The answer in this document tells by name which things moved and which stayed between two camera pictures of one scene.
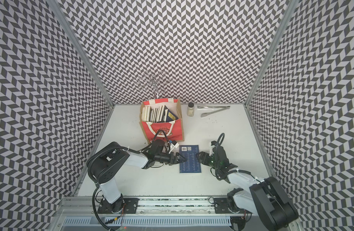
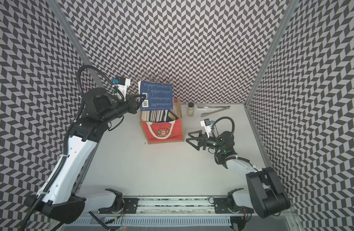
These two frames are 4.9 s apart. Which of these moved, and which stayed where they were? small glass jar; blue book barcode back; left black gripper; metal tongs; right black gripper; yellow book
Moved: right black gripper; blue book barcode back; left black gripper
Stayed: metal tongs; small glass jar; yellow book
